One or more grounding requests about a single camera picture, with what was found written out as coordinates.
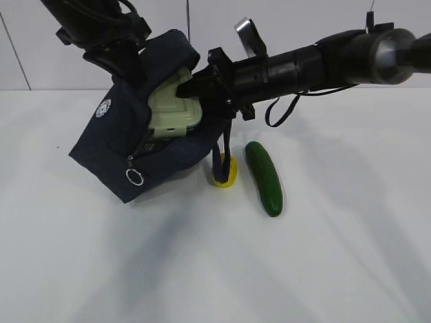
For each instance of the dark green cucumber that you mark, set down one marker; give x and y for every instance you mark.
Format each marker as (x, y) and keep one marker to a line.
(266, 178)

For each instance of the glass container with green lid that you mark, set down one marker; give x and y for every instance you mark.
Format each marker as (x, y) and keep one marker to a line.
(172, 116)

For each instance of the dark navy fabric lunch bag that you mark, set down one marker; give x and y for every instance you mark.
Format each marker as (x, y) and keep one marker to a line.
(112, 146)

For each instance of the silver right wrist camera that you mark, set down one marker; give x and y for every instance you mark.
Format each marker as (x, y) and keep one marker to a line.
(250, 38)

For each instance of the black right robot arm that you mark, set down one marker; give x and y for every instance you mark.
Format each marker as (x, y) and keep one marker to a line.
(380, 54)

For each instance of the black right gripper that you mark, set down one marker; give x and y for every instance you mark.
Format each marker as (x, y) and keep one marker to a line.
(214, 86)

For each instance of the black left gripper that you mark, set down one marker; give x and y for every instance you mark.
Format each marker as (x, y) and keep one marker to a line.
(130, 76)

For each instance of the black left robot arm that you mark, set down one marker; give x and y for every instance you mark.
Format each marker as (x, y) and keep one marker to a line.
(111, 34)

